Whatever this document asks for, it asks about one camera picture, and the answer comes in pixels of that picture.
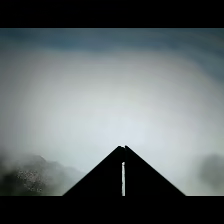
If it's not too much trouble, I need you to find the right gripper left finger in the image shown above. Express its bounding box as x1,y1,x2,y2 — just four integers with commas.
62,145,125,197

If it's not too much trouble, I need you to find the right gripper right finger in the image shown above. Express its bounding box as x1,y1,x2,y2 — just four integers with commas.
124,145,186,197

